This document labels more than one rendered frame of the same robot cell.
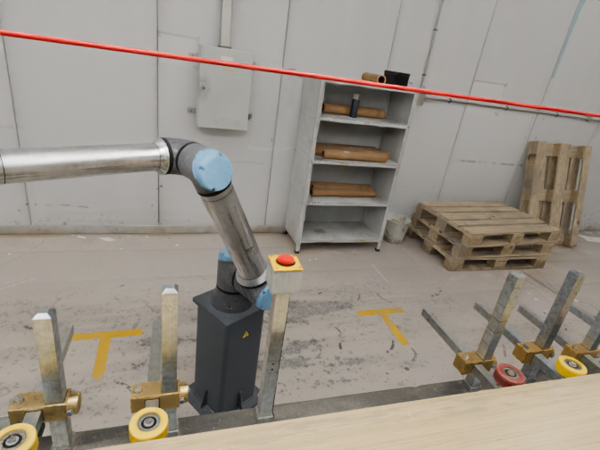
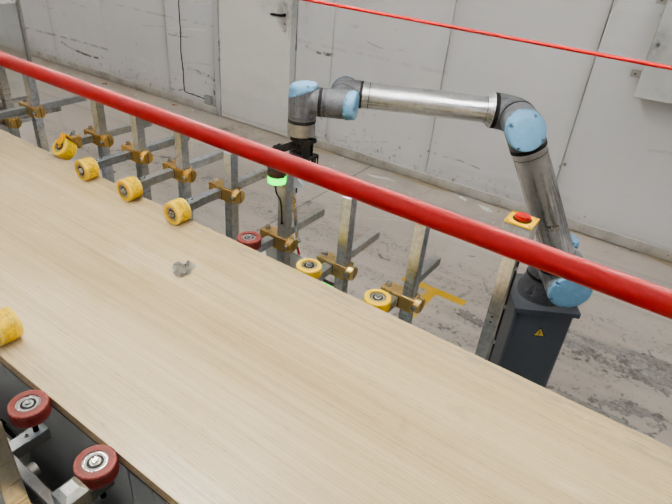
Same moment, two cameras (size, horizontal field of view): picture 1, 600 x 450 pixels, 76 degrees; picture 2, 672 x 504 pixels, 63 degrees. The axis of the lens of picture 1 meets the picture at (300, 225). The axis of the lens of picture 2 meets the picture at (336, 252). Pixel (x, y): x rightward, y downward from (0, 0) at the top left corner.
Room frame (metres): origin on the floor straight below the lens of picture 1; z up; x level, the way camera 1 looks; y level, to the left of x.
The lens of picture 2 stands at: (-0.32, -0.66, 1.83)
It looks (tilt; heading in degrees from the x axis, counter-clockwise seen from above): 32 degrees down; 52
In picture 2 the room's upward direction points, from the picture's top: 5 degrees clockwise
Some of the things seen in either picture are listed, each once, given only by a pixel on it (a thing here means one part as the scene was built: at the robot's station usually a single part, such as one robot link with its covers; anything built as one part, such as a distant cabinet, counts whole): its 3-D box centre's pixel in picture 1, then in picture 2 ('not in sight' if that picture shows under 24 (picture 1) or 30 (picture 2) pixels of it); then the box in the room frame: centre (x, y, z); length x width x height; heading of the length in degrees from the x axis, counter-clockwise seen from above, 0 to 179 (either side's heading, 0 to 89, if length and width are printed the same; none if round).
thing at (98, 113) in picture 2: not in sight; (104, 153); (0.22, 1.68, 0.88); 0.03 x 0.03 x 0.48; 20
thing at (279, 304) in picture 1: (272, 357); (495, 312); (0.80, 0.02, 0.93); 0.05 x 0.04 x 0.45; 110
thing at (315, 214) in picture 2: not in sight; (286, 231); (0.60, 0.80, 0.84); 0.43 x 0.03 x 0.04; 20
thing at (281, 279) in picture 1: (283, 275); (518, 232); (0.80, 0.02, 1.18); 0.07 x 0.07 x 0.08; 20
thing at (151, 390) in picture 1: (160, 395); (402, 297); (0.71, 0.29, 0.84); 0.13 x 0.06 x 0.05; 110
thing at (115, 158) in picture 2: not in sight; (140, 150); (0.31, 1.49, 0.95); 0.50 x 0.04 x 0.04; 20
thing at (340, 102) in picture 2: not in sight; (339, 103); (0.71, 0.70, 1.33); 0.12 x 0.12 x 0.09; 49
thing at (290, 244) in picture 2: not in sight; (278, 239); (0.54, 0.76, 0.85); 0.13 x 0.06 x 0.05; 110
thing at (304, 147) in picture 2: not in sight; (302, 153); (0.62, 0.76, 1.15); 0.09 x 0.08 x 0.12; 110
